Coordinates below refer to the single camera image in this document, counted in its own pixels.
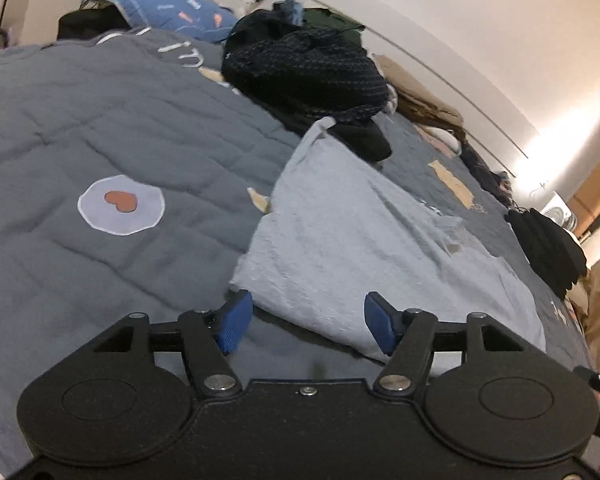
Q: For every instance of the stack of black clothes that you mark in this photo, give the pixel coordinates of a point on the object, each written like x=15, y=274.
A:
x=550, y=250

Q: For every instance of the brown folded cloth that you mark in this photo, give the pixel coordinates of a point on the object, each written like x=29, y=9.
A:
x=420, y=100

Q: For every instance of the white fan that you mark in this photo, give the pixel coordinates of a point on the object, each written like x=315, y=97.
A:
x=560, y=212

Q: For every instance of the blue printed blanket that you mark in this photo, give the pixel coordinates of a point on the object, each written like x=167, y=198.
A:
x=170, y=7

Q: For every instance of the black garment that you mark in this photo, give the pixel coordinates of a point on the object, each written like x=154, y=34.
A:
x=365, y=140

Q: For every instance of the grey printed quilt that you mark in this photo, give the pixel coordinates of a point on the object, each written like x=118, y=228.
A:
x=80, y=135

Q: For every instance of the blue denim cloth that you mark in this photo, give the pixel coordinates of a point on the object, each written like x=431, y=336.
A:
x=290, y=10

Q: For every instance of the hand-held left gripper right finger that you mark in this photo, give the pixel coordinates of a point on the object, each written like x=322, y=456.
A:
x=380, y=324

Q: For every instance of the dark cloth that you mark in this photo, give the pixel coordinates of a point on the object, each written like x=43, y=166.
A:
x=485, y=170

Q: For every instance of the dark patterned garment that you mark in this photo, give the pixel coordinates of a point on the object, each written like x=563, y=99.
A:
x=300, y=75

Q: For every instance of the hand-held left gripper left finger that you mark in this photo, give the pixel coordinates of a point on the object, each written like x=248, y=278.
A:
x=235, y=322

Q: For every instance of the pale folded cloth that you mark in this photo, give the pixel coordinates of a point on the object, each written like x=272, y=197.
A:
x=440, y=137

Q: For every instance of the grey t-shirt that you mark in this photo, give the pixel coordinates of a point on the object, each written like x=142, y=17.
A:
x=355, y=240

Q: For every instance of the dark green garment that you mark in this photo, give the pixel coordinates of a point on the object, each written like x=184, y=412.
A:
x=330, y=20

